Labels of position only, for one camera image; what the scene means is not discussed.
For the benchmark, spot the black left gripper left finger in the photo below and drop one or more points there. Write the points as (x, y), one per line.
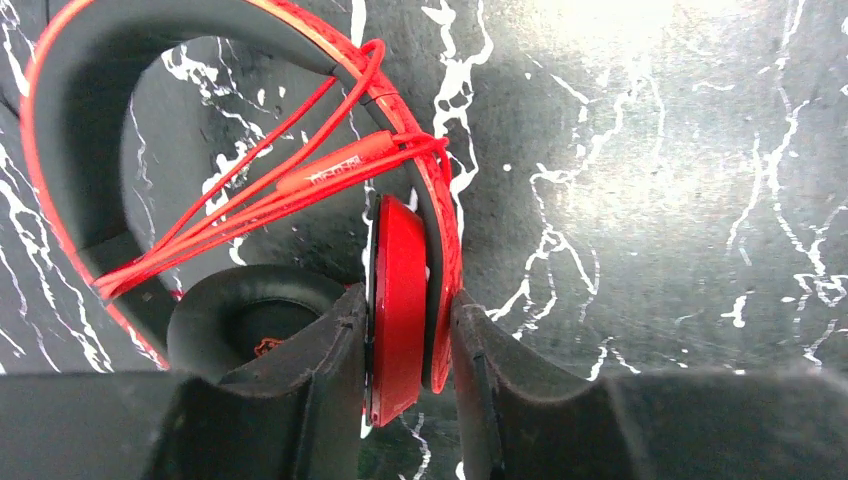
(293, 413)

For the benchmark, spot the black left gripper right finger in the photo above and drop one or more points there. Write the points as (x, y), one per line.
(522, 417)

